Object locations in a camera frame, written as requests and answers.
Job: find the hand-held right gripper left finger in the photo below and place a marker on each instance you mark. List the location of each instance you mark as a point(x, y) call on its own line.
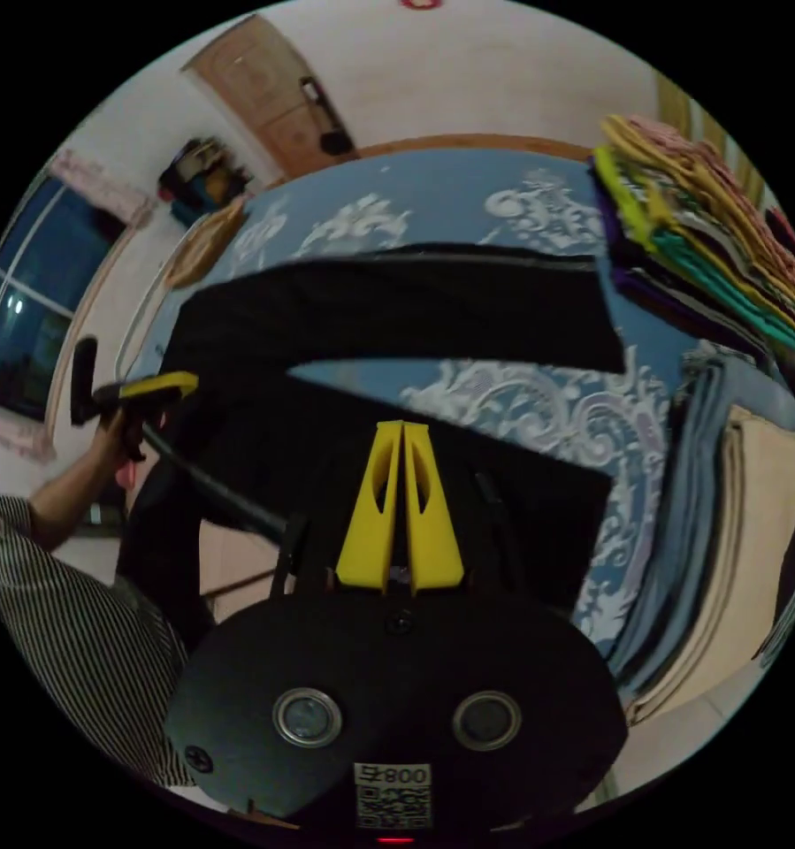
point(370, 530)

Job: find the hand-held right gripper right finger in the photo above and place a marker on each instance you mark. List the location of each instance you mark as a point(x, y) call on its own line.
point(433, 544)

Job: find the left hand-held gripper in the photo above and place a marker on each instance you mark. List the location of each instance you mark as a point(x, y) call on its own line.
point(128, 414)

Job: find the black outlined pants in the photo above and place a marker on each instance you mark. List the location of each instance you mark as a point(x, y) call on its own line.
point(370, 312)

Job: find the person's left forearm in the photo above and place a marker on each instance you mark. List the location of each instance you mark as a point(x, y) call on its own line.
point(72, 494)

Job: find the person's left hand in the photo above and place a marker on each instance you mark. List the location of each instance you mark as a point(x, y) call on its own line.
point(113, 448)

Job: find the round woven tray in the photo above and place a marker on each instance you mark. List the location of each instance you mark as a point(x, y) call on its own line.
point(205, 249)

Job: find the window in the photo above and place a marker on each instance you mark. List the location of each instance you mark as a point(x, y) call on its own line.
point(32, 298)

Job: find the pink frilled curtain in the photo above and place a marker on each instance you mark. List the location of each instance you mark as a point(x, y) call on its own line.
point(105, 186)

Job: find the blue and beige pile of clothes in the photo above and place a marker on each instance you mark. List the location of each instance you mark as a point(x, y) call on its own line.
point(729, 517)

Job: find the wooden door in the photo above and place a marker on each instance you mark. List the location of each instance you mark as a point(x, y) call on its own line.
point(271, 93)

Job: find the bed with blue printed sheet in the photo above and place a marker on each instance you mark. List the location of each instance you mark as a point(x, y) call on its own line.
point(463, 192)

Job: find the colourful pile of clothes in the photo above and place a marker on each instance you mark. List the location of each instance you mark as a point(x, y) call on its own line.
point(709, 239)

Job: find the bags hanging on wall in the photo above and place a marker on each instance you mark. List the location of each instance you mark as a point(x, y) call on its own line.
point(205, 176)

